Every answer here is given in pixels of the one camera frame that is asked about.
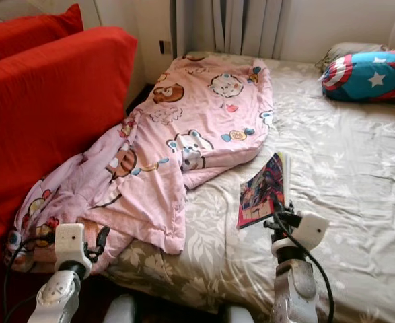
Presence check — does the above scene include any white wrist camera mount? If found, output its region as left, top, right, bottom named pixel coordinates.
left=56, top=223, right=87, bottom=266
left=271, top=212, right=330, bottom=260

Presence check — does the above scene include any pink cartoon print blanket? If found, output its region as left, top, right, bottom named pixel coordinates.
left=3, top=54, right=274, bottom=275

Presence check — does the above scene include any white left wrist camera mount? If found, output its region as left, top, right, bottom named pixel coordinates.
left=56, top=223, right=87, bottom=266

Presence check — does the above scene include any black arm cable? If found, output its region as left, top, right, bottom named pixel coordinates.
left=281, top=214, right=336, bottom=323
left=3, top=232, right=58, bottom=323

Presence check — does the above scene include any grey robot leg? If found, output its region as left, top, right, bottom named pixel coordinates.
left=103, top=294, right=136, bottom=323
left=221, top=306, right=255, bottom=323

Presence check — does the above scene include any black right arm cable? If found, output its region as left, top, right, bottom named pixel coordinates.
left=281, top=214, right=336, bottom=323

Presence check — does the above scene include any bed with beige floral sheet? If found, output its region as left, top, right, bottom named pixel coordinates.
left=103, top=50, right=395, bottom=323

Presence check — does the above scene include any stars and stripes bolster pillow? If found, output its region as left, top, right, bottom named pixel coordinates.
left=322, top=50, right=395, bottom=108

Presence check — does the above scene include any grey left robot leg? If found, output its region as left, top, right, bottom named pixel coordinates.
left=103, top=294, right=136, bottom=323

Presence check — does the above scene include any grey right robot leg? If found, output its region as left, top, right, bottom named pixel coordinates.
left=221, top=306, right=255, bottom=323

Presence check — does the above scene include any colourful comic book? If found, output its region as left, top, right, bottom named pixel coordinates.
left=236, top=151, right=291, bottom=229

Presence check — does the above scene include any large red fabric cushion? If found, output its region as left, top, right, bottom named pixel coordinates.
left=0, top=26, right=139, bottom=323

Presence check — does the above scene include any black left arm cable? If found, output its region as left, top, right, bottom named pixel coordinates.
left=3, top=232, right=58, bottom=323

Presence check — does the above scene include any small red fabric cushion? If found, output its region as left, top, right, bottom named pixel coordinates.
left=0, top=3, right=83, bottom=65

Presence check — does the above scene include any small beige floral pillow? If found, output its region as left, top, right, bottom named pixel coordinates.
left=315, top=42, right=393, bottom=71

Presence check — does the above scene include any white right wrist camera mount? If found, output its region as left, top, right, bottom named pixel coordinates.
left=271, top=212, right=330, bottom=260

